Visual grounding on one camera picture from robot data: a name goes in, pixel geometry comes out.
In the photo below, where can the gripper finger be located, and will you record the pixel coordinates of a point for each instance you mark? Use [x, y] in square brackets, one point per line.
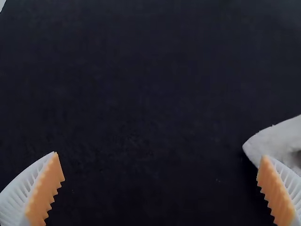
[279, 193]
[37, 195]

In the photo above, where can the pale towel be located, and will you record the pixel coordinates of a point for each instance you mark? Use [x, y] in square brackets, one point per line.
[277, 139]

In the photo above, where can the black mat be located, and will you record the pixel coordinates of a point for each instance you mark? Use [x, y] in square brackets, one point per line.
[141, 82]

